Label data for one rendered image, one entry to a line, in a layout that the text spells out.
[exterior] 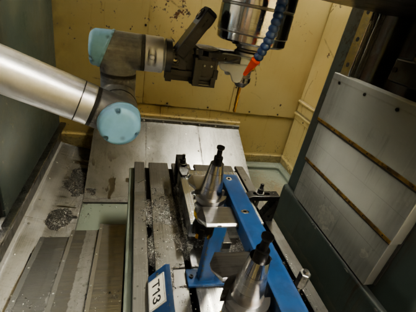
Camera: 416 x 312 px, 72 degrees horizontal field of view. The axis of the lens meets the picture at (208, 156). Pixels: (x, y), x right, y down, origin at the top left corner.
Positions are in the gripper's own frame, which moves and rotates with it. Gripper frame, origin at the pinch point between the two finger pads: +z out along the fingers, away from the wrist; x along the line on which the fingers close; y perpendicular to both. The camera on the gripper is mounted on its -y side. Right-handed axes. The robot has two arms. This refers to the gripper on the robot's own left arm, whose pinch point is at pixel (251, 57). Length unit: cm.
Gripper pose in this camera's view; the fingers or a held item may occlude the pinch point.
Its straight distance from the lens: 72.1
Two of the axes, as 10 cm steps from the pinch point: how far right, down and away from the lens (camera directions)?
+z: 9.7, 0.4, 2.6
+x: 2.1, 4.9, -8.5
